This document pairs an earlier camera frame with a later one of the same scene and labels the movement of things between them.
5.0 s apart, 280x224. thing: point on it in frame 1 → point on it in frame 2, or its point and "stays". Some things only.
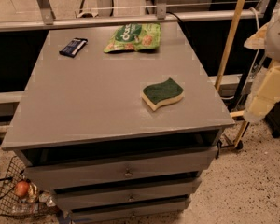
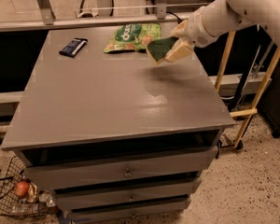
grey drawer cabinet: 118,121 stays
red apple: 21,189 stays
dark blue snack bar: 74,47 stays
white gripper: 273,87 → 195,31
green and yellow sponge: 161,93 → 159,48
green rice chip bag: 143,36 stays
